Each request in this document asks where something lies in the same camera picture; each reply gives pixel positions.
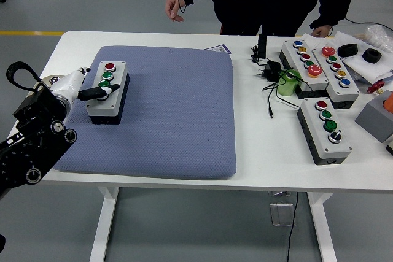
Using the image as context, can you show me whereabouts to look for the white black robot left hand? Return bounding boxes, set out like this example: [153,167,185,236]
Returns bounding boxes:
[49,67,121,102]

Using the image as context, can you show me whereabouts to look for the person's right hand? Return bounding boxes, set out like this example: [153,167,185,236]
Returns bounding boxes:
[165,0,185,23]

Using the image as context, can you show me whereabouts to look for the person's left hand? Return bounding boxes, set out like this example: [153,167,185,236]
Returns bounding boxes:
[310,25,331,38]

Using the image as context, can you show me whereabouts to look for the grey four-button control box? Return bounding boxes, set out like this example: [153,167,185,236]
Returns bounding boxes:
[85,60,130,126]
[297,96,353,166]

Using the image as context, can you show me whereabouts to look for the grey five-button control box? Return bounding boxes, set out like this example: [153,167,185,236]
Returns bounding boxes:
[311,44,360,109]
[278,39,330,100]

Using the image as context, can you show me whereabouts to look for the white paper sheet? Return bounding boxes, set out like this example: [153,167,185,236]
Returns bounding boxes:
[300,33,328,48]

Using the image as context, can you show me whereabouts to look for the white paper sheets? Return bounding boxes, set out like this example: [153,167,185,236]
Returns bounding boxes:
[333,31,393,85]

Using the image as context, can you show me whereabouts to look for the clear plastic bag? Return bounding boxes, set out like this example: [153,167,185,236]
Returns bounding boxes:
[364,25,393,53]

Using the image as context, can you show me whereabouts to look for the black power adapter plug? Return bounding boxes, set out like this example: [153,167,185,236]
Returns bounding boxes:
[254,60,282,82]

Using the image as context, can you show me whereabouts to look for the black upright stand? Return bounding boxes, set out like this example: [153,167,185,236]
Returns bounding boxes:
[257,33,268,59]

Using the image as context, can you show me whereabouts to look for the purple white label card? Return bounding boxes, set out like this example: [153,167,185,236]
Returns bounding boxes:
[204,44,232,55]

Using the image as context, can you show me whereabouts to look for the green tape roll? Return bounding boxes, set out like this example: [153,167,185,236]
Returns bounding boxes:
[277,69,302,97]

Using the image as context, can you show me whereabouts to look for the red valve knob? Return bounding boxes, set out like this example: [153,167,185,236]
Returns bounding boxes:
[367,80,386,94]

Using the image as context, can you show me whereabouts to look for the orange cylinder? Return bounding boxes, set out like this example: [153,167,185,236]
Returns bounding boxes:
[382,91,393,112]

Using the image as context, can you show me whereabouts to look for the grey block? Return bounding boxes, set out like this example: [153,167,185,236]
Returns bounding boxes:
[355,90,393,144]

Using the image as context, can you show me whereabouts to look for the blue-grey textured mat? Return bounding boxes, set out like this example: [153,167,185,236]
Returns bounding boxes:
[52,45,238,180]

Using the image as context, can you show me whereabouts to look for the white table leg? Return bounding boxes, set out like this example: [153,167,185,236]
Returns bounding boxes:
[88,187,120,262]
[306,192,338,262]

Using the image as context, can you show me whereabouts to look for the metal floor socket box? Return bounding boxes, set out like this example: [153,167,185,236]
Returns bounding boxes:
[268,191,298,226]

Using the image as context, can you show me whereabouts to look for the black foam ring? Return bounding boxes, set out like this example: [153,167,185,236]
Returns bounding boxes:
[362,48,383,64]
[337,43,359,58]

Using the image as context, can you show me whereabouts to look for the black floor cable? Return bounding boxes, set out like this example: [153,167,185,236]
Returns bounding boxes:
[343,16,393,31]

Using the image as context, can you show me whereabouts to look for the black thin cord bundle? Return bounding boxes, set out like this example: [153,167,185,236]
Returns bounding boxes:
[250,45,265,66]

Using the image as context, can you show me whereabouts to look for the black adapter cord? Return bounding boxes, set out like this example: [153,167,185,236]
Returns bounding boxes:
[262,71,314,120]

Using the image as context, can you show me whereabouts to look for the black hanging cable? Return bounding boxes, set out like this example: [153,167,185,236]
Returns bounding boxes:
[285,193,300,262]

